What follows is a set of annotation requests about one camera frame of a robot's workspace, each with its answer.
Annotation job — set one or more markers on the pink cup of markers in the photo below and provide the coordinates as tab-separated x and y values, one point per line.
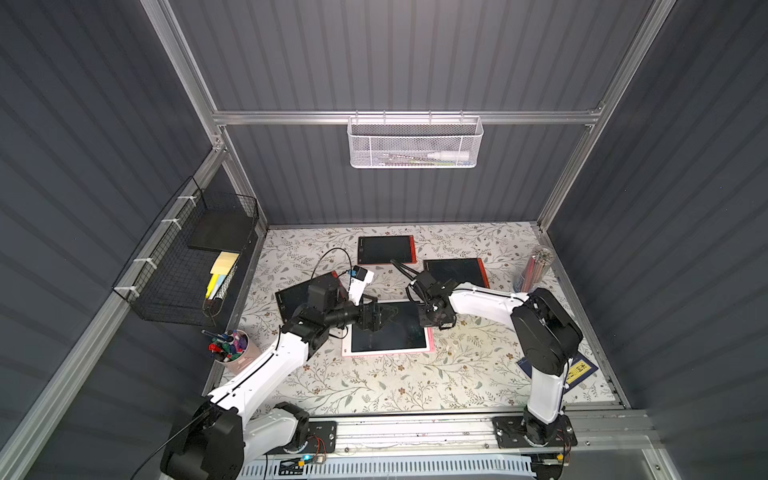
234	348

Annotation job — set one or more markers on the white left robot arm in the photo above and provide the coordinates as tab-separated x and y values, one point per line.
220	433

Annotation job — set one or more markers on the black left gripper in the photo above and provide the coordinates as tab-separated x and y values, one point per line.
368	312

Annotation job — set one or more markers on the pink white writing tablet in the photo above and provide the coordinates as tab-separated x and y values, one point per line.
400	333

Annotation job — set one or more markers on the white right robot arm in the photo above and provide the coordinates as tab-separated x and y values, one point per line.
547	334

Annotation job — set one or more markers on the clear cup of pencils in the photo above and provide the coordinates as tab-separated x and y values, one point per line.
537	265

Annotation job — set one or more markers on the black wire wall basket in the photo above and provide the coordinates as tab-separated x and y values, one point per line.
167	277

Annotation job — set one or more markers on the yellow sticky notes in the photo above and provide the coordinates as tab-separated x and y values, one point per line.
220	270

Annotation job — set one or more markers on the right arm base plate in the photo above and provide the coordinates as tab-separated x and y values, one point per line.
518	431

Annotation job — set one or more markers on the red tablet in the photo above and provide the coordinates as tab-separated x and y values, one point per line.
380	250
461	270
289	299

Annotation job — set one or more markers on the dark blue notebook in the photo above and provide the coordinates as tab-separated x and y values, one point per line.
581	369

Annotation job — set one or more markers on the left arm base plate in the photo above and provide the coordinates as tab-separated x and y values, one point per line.
317	437

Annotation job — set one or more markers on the white wire mesh basket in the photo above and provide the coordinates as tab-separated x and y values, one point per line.
403	142

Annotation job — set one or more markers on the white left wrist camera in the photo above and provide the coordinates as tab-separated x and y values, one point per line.
360	277

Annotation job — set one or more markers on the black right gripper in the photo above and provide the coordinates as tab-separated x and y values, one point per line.
428	288

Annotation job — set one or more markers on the white marker in basket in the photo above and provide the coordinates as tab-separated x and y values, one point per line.
450	156

